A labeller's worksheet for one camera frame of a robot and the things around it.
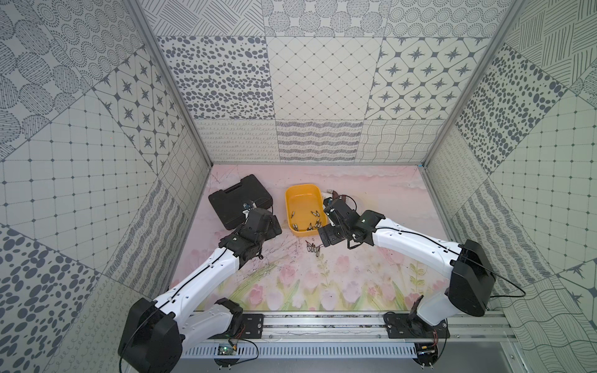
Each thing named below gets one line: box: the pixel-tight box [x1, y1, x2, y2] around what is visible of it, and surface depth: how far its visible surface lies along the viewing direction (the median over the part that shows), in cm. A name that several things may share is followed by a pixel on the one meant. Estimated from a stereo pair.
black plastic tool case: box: [208, 174, 273, 231], surface depth 104 cm
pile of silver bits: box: [304, 240, 325, 258], surface depth 93 cm
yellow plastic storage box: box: [285, 183, 328, 238], surface depth 104 cm
